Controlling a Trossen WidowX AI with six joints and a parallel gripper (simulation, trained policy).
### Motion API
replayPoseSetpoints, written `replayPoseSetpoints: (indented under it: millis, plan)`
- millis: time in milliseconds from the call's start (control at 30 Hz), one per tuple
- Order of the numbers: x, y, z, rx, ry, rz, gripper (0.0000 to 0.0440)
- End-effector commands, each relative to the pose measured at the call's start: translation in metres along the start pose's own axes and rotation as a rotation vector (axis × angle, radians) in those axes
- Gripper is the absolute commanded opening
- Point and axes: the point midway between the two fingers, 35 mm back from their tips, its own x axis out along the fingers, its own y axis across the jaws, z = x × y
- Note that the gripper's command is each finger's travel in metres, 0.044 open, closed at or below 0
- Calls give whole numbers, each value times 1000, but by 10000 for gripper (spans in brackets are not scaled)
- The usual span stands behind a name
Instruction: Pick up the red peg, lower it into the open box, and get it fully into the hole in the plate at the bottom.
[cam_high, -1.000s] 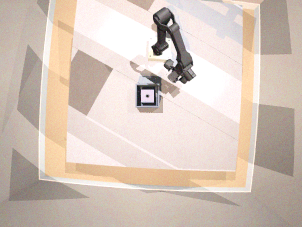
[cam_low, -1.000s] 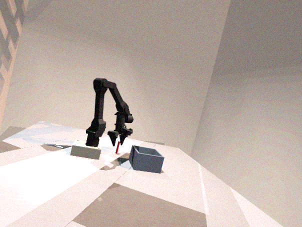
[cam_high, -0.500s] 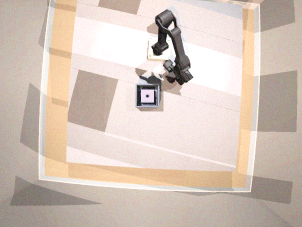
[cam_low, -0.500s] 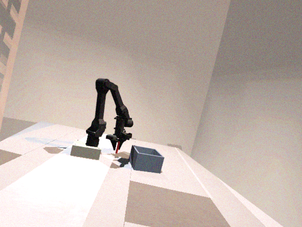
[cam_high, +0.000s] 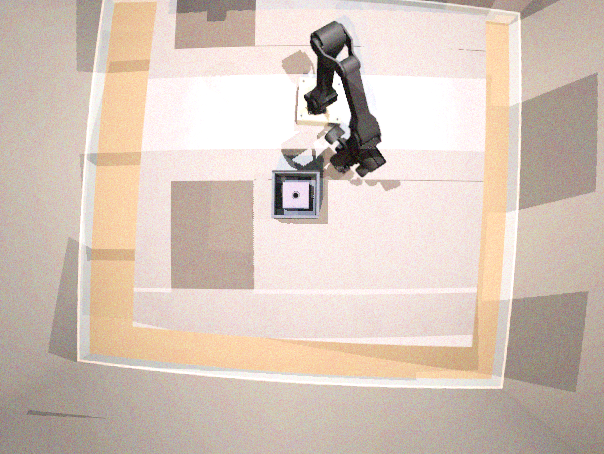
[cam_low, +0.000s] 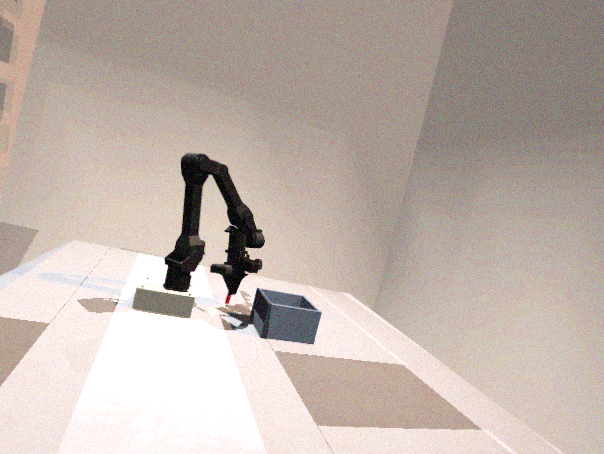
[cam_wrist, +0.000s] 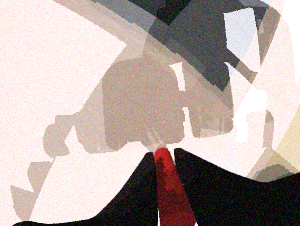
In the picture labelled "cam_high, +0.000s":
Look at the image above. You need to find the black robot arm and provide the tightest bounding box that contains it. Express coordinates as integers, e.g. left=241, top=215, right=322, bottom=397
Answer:
left=304, top=21, right=387, bottom=174

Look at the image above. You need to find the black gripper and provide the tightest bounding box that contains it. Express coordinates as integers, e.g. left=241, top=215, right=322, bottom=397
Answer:
left=325, top=125, right=369, bottom=177

